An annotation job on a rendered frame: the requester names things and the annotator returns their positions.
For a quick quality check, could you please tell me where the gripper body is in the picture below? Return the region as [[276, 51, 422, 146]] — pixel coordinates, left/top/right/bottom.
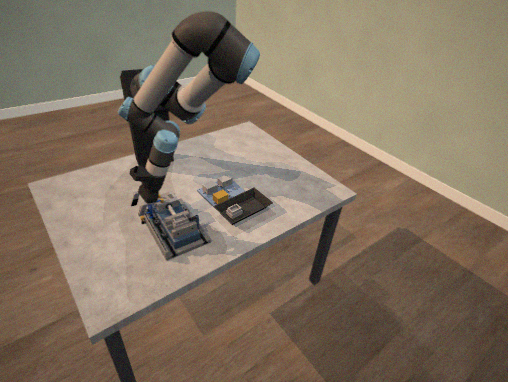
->
[[129, 158, 170, 204]]

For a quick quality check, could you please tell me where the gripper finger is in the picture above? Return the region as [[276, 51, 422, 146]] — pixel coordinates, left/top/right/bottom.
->
[[131, 191, 139, 206], [138, 202, 155, 217]]

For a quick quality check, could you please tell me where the orange block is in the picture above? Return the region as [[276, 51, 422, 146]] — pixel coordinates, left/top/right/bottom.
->
[[213, 190, 228, 204]]

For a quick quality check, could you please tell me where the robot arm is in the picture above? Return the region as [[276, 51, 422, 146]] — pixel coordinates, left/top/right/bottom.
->
[[118, 11, 260, 168]]

